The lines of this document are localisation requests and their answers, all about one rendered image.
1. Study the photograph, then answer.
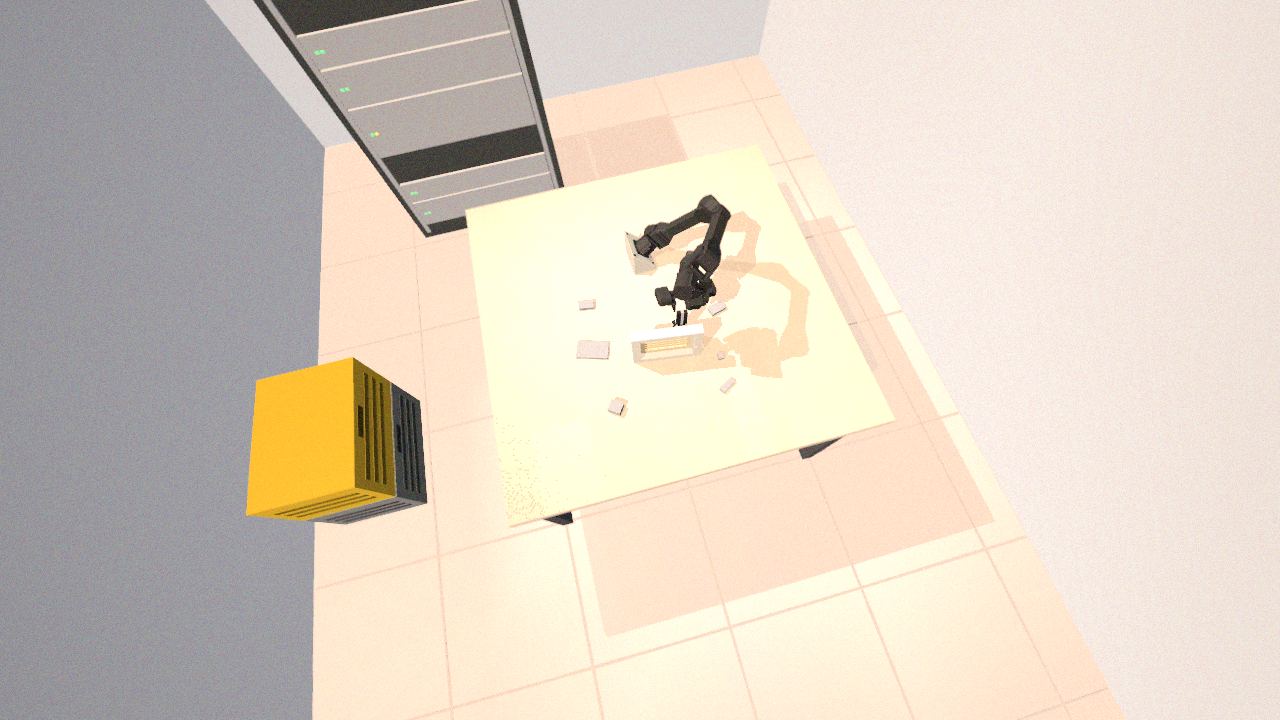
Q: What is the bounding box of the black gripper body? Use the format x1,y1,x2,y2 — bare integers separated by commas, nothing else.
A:
654,278,717,307

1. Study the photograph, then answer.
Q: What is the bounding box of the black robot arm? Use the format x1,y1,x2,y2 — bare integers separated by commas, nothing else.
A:
634,193,732,310

